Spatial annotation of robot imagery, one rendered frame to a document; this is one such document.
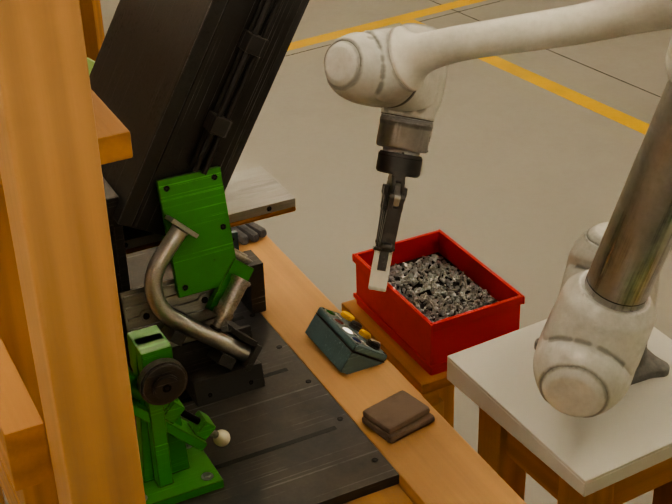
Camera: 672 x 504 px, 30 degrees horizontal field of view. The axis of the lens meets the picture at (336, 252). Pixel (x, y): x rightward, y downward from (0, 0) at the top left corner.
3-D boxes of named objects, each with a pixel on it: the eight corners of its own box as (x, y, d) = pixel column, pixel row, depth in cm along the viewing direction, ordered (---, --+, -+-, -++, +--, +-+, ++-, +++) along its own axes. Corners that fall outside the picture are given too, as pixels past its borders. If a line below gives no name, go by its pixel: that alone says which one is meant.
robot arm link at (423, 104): (394, 115, 217) (356, 108, 206) (410, 26, 216) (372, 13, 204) (449, 124, 212) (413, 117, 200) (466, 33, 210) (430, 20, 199)
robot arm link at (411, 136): (430, 122, 215) (424, 156, 215) (378, 113, 214) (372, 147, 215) (437, 123, 206) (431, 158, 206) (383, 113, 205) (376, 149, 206)
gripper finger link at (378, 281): (392, 251, 212) (393, 251, 212) (385, 291, 213) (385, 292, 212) (375, 248, 212) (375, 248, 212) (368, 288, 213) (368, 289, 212)
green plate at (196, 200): (224, 271, 228) (204, 160, 222) (240, 281, 221) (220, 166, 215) (164, 288, 224) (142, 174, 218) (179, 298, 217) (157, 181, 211)
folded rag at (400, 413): (405, 400, 218) (405, 386, 217) (435, 422, 212) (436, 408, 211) (360, 422, 213) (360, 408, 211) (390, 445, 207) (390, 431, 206)
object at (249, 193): (261, 179, 250) (260, 165, 248) (296, 212, 237) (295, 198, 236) (71, 225, 235) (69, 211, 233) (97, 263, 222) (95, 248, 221)
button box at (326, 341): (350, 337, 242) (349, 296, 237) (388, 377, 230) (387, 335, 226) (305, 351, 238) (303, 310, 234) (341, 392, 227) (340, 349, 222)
